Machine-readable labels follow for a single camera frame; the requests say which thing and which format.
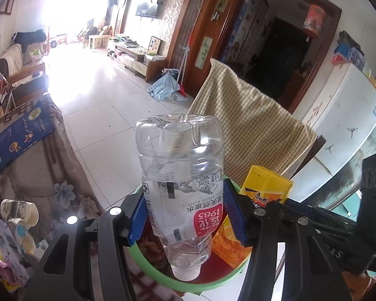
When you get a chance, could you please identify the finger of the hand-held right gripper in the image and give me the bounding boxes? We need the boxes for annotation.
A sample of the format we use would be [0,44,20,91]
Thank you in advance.
[283,201,363,236]
[316,228,361,249]

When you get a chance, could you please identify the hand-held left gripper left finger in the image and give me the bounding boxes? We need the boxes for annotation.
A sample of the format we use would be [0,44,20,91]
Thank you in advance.
[21,191,147,301]

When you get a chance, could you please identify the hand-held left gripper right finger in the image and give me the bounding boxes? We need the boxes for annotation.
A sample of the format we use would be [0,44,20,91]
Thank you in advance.
[223,178,344,301]

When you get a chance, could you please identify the yellow orange drink carton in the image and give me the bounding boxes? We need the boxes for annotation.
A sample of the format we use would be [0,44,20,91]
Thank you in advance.
[211,165,294,269]

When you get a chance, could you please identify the red bin with green rim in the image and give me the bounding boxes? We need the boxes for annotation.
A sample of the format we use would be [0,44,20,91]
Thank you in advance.
[125,176,255,293]

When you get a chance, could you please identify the clear plastic water bottle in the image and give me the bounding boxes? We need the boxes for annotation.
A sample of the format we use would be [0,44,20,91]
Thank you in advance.
[135,114,225,281]

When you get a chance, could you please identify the silver blue toothpaste box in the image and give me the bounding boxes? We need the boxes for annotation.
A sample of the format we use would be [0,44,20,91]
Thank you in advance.
[0,217,31,286]

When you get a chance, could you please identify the person's right hand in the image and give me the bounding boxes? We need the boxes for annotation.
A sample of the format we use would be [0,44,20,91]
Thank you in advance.
[342,270,376,301]

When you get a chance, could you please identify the checked yellow cloth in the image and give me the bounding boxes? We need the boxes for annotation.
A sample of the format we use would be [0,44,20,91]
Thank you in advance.
[186,58,318,189]

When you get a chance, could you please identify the white refrigerator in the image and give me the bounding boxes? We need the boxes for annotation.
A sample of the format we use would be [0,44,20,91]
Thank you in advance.
[301,59,376,181]

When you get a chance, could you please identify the crumpled silver foil wrapper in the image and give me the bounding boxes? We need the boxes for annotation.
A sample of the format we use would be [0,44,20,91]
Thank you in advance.
[0,198,40,228]

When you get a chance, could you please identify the light blue plastic bag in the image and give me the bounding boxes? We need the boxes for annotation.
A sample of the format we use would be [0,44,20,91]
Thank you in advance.
[147,73,179,102]

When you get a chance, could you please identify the blue book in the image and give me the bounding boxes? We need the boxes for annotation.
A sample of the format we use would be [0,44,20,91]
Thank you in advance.
[0,100,56,175]

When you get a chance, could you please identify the broom with red dustpan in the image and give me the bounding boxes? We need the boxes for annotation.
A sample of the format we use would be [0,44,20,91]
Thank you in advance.
[172,45,192,101]

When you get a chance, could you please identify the low television cabinet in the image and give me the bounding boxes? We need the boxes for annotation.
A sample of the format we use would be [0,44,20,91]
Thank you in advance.
[107,34,169,83]

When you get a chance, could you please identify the bamboo picture panel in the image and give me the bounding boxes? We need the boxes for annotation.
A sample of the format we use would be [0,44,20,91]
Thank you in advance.
[195,36,214,70]

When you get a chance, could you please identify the colourful framed puzzle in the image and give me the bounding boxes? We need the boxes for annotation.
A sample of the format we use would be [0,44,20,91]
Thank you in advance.
[147,36,161,54]

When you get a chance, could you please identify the black bag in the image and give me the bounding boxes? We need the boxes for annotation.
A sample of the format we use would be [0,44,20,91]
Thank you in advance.
[338,30,363,52]

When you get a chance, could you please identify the small wooden table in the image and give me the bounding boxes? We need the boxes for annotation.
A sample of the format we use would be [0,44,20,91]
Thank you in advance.
[88,34,110,52]

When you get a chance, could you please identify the metal magazine rack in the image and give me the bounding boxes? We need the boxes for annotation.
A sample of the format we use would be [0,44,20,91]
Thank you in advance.
[0,59,17,123]

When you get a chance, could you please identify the wooden sofa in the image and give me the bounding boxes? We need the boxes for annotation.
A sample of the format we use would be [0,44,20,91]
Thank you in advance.
[0,42,49,101]

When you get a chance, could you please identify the wooden lattice partition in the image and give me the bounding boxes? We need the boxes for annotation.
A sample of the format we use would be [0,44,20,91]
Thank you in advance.
[167,0,227,98]

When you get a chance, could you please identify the black white plush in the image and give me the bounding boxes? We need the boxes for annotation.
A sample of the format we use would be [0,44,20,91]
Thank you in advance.
[12,29,48,52]

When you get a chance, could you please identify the wall television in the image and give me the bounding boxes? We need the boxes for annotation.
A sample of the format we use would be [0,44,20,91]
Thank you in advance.
[135,1,159,18]

